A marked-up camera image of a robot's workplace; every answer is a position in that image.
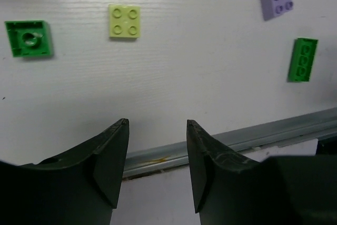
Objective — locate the aluminium table edge rail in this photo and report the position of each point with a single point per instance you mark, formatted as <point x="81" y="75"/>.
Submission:
<point x="283" y="132"/>

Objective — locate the yellow-green 2x2 lego brick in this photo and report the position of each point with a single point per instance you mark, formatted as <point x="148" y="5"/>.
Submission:
<point x="124" y="21"/>

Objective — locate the purple 2x2 lego brick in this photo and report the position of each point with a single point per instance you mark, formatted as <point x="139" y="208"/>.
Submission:
<point x="275" y="8"/>

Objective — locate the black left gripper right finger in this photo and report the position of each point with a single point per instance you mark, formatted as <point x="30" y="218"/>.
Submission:
<point x="230" y="188"/>

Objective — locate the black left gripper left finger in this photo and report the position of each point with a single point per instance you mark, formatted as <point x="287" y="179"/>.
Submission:
<point x="79" y="186"/>

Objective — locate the green upside-down 2x2 lego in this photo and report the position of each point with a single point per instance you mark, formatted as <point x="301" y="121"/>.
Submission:
<point x="30" y="39"/>

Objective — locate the green upside-down 2x3 lego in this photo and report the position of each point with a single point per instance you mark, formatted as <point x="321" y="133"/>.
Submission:
<point x="302" y="59"/>

